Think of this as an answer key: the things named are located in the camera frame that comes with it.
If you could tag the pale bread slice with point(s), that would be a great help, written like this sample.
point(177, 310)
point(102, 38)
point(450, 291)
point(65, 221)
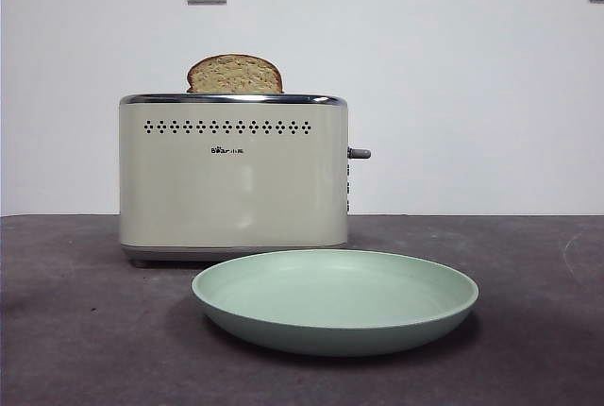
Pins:
point(234, 75)

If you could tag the pale green round plate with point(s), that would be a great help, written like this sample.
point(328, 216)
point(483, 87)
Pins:
point(330, 330)

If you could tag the cream two-slot toaster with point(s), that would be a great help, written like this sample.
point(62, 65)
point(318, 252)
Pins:
point(236, 189)

